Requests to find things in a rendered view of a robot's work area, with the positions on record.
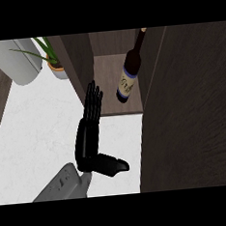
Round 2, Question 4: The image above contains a brown wooden cabinet door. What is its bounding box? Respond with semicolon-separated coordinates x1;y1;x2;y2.
126;20;226;194

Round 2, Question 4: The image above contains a dark wine bottle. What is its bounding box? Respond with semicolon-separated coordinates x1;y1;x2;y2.
110;28;154;105

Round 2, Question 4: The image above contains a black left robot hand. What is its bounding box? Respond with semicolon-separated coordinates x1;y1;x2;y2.
68;77;131;181

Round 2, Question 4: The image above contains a pale grey appliance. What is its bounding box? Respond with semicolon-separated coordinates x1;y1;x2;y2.
0;37;45;89

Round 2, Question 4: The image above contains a green potted plant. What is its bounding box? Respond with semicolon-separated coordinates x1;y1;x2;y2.
9;35;70;85

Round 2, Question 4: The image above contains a brown wooden cabinet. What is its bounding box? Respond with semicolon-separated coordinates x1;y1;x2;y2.
47;26;175;122

